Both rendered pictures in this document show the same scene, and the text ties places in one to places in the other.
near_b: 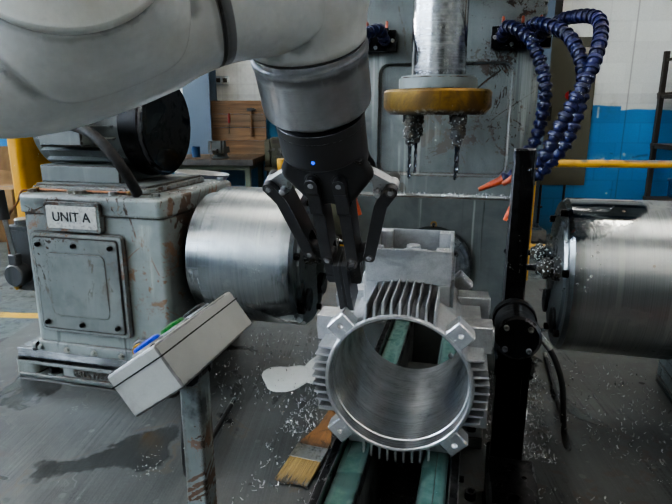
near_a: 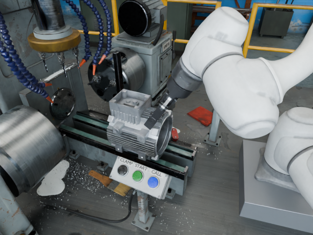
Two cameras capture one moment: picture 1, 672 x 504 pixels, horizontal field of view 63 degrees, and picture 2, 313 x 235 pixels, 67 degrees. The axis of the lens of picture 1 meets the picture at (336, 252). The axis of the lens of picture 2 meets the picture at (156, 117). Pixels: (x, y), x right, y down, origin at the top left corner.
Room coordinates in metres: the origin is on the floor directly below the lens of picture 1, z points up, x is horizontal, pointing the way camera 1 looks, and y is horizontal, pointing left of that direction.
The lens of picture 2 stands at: (0.42, 0.60, 1.61)
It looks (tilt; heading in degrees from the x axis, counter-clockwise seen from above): 37 degrees down; 282
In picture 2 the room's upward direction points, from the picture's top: straight up
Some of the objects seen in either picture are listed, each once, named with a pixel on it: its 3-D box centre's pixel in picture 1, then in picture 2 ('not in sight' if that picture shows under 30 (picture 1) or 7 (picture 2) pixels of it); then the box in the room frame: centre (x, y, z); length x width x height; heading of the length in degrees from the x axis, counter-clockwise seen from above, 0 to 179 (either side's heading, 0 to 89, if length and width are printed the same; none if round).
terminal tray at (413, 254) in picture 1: (412, 266); (131, 106); (0.67, -0.10, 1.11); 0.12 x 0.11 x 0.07; 167
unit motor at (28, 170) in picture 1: (94, 189); not in sight; (1.05, 0.46, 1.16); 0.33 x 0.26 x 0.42; 76
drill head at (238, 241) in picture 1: (240, 252); (5, 159); (1.01, 0.18, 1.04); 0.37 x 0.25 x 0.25; 76
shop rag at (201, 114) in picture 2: not in sight; (203, 115); (0.38, -0.52, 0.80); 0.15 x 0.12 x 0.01; 142
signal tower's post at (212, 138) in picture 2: not in sight; (219, 105); (0.33, -0.32, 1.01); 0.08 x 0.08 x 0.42; 76
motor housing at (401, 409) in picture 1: (406, 348); (141, 128); (0.63, -0.09, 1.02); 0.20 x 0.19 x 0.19; 167
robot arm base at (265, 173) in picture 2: not in sight; (283, 161); (0.07, -0.12, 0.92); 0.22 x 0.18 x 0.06; 75
